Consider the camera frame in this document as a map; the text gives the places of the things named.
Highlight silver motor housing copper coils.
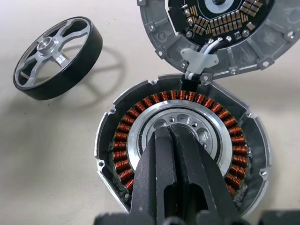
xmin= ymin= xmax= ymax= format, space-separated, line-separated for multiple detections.
xmin=93 ymin=73 xmax=274 ymax=218

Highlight white motor wires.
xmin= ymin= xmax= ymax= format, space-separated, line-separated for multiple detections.
xmin=186 ymin=37 xmax=223 ymax=81

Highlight black spoked rotor wheel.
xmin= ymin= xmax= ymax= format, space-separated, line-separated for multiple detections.
xmin=12 ymin=16 xmax=103 ymax=101

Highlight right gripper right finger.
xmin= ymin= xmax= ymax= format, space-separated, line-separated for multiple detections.
xmin=170 ymin=125 xmax=242 ymax=222

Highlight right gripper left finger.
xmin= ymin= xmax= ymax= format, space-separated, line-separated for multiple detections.
xmin=129 ymin=126 xmax=188 ymax=225

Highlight silver motor lid circuit board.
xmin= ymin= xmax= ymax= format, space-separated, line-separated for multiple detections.
xmin=136 ymin=0 xmax=300 ymax=80

